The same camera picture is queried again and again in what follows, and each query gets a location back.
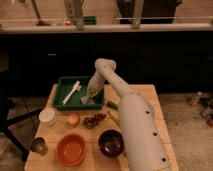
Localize bunch of dark grapes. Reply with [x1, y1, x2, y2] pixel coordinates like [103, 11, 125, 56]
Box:
[83, 113, 106, 129]

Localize yellow banana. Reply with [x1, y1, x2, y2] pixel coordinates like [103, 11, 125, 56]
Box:
[108, 111, 120, 127]

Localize green plastic tray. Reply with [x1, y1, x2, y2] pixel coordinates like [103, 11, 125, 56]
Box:
[52, 76, 104, 111]

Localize purple bowl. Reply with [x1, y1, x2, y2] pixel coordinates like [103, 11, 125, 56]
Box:
[98, 130, 124, 158]

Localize orange bowl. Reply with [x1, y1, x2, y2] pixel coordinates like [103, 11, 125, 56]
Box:
[55, 133, 86, 167]

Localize green cucumber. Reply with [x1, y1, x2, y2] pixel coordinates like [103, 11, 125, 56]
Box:
[106, 101, 118, 110]

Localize white lidded cup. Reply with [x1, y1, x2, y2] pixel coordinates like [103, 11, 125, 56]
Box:
[39, 108, 56, 127]

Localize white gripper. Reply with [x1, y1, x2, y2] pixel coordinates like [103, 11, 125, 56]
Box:
[87, 71, 105, 97]

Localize black office chair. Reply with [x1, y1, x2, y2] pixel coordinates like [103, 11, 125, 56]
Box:
[0, 71, 41, 161]

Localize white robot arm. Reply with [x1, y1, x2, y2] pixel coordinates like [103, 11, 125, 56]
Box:
[87, 58, 171, 171]

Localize small metal cup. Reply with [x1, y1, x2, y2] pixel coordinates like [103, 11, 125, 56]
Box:
[30, 137, 48, 155]

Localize orange peach fruit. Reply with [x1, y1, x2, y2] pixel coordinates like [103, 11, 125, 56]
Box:
[68, 113, 80, 126]

